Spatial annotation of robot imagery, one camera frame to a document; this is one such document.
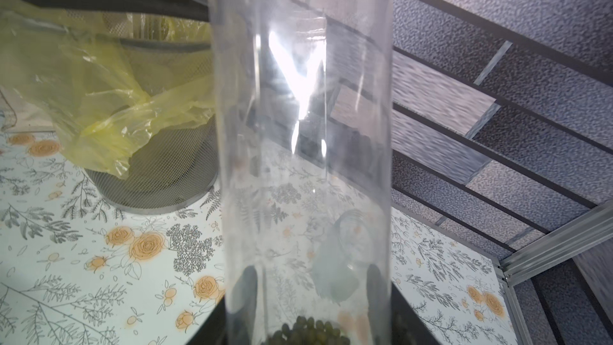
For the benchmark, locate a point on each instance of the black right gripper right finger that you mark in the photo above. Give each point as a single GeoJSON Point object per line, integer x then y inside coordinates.
{"type": "Point", "coordinates": [391, 318]}

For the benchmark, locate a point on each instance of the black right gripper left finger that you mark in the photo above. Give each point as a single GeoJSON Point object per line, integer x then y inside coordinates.
{"type": "Point", "coordinates": [234, 327]}

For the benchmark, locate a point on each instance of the grey mesh trash bin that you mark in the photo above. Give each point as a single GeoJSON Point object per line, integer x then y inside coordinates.
{"type": "Point", "coordinates": [171, 60]}

